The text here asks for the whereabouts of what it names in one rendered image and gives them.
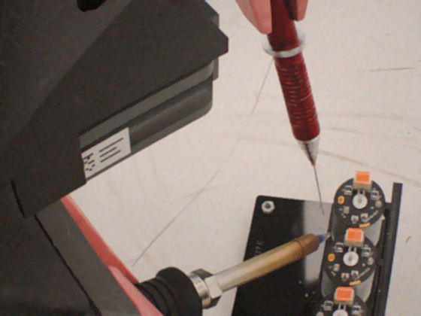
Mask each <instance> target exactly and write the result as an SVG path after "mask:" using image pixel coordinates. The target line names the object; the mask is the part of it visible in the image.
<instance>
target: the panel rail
mask: <svg viewBox="0 0 421 316"><path fill-rule="evenodd" d="M402 188H403V183H396V182H393V183H392V195H391V202H386V204H384V205H385V208H384V209H389V222H388V228H387V235H386V241H385V248H384V255H383V259H378V258H376V259H377V260H376V262H377V266H382V267H381V274H380V280H379V287H378V293H377V298H376V305H375V312H374V316H385V312H386V306H387V299H388V292H389V286H390V278H391V273H392V265H393V259H394V252H395V245H396V238H397V231H398V221H399V217H400V209H401V196H402Z"/></svg>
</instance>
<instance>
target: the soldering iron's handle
mask: <svg viewBox="0 0 421 316"><path fill-rule="evenodd" d="M134 286H135V287H136V288H137V290H139V291H140V292H141V293H142V294H143V295H144V296H145V297H146V298H147V300H148V301H149V302H151V303H152V304H153V305H154V306H155V307H156V309H157V310H159V311H160V312H161V313H162V314H163V315H164V316H203V308H202V304H201V298H200V296H199V293H198V291H197V289H196V287H195V285H194V284H193V282H192V281H191V279H190V278H189V277H188V275H187V274H186V273H185V272H184V271H182V270H180V269H178V268H175V267H171V266H168V267H166V268H164V269H161V270H159V271H158V272H157V273H156V275H155V278H152V279H148V280H146V281H142V282H141V283H137V284H134Z"/></svg>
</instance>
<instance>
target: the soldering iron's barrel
mask: <svg viewBox="0 0 421 316"><path fill-rule="evenodd" d="M319 246H320V241H319V238H318V236H317V235H315V234H313V233H309V234H307V235H304V236H302V237H300V238H296V239H293V240H291V241H290V242H287V243H286V244H283V245H281V246H280V247H278V248H275V249H273V250H271V251H269V252H266V253H264V254H260V255H259V256H257V257H254V258H251V259H249V260H246V261H244V262H242V263H239V264H237V265H235V266H232V267H230V268H227V269H225V270H223V271H221V272H218V273H214V274H211V273H209V272H207V271H205V270H204V269H202V268H200V269H197V270H195V271H193V272H190V274H188V277H189V278H190V279H191V281H192V282H193V284H194V285H195V287H196V289H197V291H198V293H199V296H200V298H201V304H202V308H203V310H204V309H205V310H208V309H209V308H212V307H214V306H216V305H217V304H218V302H219V300H220V298H221V296H222V294H223V292H226V291H227V290H232V289H234V288H236V287H239V286H241V285H242V284H246V283H247V282H249V281H252V280H254V279H257V278H259V277H261V276H263V275H266V274H268V273H270V272H273V271H274V270H276V269H279V268H281V267H283V266H286V265H288V264H290V263H293V262H295V261H296V260H302V259H303V258H305V257H306V256H307V255H308V254H311V253H313V252H315V251H317V250H318V248H319Z"/></svg>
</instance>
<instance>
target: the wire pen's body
mask: <svg viewBox="0 0 421 316"><path fill-rule="evenodd" d="M270 9H271V30H272V32H271V33H269V34H267V35H263V36H262V37H261V42H262V48H263V50H264V51H265V53H267V54H268V55H270V56H273V59H274V66H275V69H276V72H277V75H278V78H279V82H280V87H281V91H282V94H283V100H284V104H285V107H286V109H287V113H288V117H289V122H290V126H291V130H292V134H293V137H294V138H295V139H296V140H298V141H311V140H313V139H315V138H316V137H318V136H319V133H320V122H319V118H318V115H317V108H316V105H315V101H314V96H313V93H312V90H311V86H310V80H309V75H308V72H307V66H306V65H305V62H304V57H303V52H302V51H303V49H304V48H305V46H306V45H307V39H306V36H305V34H304V32H303V31H302V30H301V29H300V28H299V27H297V26H296V24H295V21H294V18H293V15H292V8H291V6H290V3H289V0H270Z"/></svg>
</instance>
